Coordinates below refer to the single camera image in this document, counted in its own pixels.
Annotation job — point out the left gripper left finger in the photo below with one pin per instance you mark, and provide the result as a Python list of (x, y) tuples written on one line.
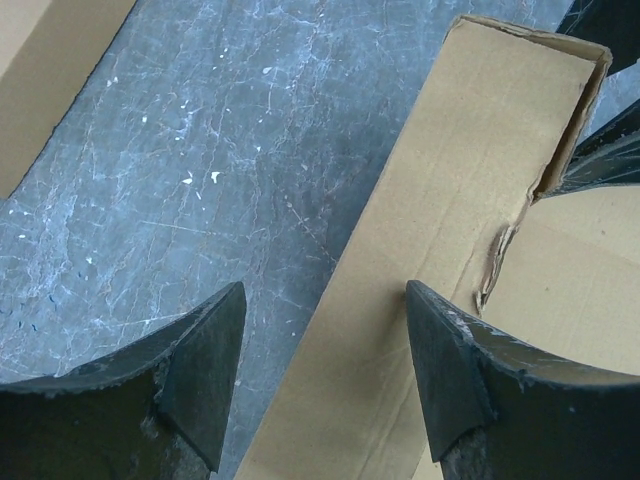
[(157, 408)]

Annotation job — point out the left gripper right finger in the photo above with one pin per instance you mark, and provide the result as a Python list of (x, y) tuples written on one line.
[(496, 407)]

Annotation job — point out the folded cardboard box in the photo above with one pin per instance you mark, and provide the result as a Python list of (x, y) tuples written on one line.
[(48, 51)]

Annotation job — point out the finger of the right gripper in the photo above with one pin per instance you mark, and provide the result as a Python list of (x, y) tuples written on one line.
[(607, 158), (611, 23)]

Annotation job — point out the cardboard box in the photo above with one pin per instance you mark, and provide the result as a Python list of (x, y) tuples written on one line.
[(48, 51), (457, 208)]

